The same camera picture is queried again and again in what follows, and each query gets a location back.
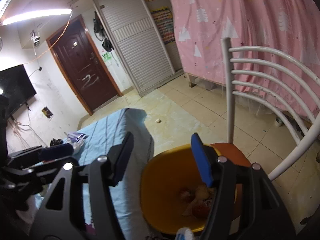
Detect black plastic bag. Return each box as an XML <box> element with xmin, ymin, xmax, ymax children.
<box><xmin>50</xmin><ymin>138</ymin><xmax>64</xmax><ymax>147</ymax></box>

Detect colourful wall chart poster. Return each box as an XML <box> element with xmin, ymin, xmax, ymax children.
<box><xmin>151</xmin><ymin>7</ymin><xmax>175</xmax><ymax>45</ymax></box>

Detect white crumpled tissue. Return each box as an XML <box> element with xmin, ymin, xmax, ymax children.
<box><xmin>70</xmin><ymin>138</ymin><xmax>86</xmax><ymax>155</ymax></box>

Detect pink tree pattern curtain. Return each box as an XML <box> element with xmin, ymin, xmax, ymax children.
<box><xmin>166</xmin><ymin>0</ymin><xmax>320</xmax><ymax>120</ymax></box>

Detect wall mounted black television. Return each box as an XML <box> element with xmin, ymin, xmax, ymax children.
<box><xmin>0</xmin><ymin>64</ymin><xmax>36</xmax><ymax>117</ymax></box>

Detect white slatted wardrobe door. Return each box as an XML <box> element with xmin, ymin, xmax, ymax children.
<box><xmin>94</xmin><ymin>0</ymin><xmax>175</xmax><ymax>96</ymax></box>

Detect black bags hanging on wall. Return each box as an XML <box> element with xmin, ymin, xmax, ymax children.
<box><xmin>93</xmin><ymin>11</ymin><xmax>114</xmax><ymax>53</ymax></box>

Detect light blue bed sheet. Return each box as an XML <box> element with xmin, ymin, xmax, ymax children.
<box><xmin>32</xmin><ymin>107</ymin><xmax>155</xmax><ymax>240</ymax></box>

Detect purple long package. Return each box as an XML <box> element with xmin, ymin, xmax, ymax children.
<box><xmin>66</xmin><ymin>132</ymin><xmax>88</xmax><ymax>144</ymax></box>

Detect white security camera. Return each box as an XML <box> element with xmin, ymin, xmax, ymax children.
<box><xmin>30</xmin><ymin>30</ymin><xmax>40</xmax><ymax>47</ymax></box>

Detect yellow plastic basin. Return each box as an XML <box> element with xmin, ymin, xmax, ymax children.
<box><xmin>140</xmin><ymin>144</ymin><xmax>207</xmax><ymax>235</ymax></box>

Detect fluorescent ceiling light tube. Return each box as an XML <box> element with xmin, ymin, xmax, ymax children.
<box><xmin>1</xmin><ymin>8</ymin><xmax>72</xmax><ymax>25</ymax></box>

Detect white metal chair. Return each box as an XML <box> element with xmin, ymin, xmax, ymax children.
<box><xmin>221</xmin><ymin>37</ymin><xmax>319</xmax><ymax>181</ymax></box>

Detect dark red wooden door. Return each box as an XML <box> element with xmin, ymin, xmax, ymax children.
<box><xmin>46</xmin><ymin>16</ymin><xmax>123</xmax><ymax>115</ymax></box>

